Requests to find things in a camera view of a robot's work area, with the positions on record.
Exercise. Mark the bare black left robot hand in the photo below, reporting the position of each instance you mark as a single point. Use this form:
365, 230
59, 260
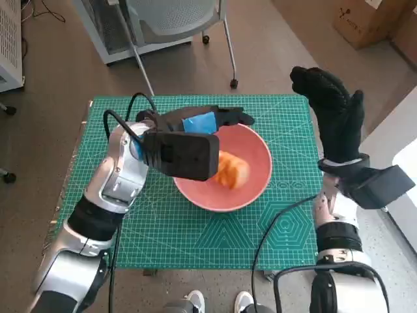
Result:
198, 122

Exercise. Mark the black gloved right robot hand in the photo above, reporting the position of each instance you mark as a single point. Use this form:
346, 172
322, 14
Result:
339, 124

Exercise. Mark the orange ridged bread loaf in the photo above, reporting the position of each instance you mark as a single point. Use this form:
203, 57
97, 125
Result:
236, 172

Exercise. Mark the pink bowl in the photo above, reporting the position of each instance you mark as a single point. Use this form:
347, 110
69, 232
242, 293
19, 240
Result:
254, 153

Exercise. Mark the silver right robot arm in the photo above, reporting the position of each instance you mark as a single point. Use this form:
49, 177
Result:
339, 234

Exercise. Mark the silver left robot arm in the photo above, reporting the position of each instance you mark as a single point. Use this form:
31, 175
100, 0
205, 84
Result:
117, 176

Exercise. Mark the large plain cardboard box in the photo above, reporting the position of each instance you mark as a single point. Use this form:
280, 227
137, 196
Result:
405, 49

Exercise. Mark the small printed cardboard box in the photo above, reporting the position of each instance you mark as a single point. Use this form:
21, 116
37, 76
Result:
365, 23

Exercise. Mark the grey mesh chair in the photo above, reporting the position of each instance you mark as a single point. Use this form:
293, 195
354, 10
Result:
182, 16

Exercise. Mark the green cutting mat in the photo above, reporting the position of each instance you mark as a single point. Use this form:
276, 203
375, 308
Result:
163, 228

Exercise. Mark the white mesh-sided cabinet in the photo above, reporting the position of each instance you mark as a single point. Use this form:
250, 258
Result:
94, 32

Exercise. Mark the white shoe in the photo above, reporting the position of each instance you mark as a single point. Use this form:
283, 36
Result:
196, 301
242, 301

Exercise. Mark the black chair caster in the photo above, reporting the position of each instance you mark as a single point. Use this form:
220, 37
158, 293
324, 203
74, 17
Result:
10, 110
9, 177

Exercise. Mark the white perforated metal cabinet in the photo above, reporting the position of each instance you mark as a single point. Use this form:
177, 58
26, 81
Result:
9, 39

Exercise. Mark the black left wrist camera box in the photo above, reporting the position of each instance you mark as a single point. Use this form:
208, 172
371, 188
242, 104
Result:
182, 156

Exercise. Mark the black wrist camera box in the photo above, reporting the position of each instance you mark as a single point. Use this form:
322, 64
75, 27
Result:
378, 189
182, 156

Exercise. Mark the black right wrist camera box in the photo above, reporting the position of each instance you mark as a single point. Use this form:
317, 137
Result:
378, 189

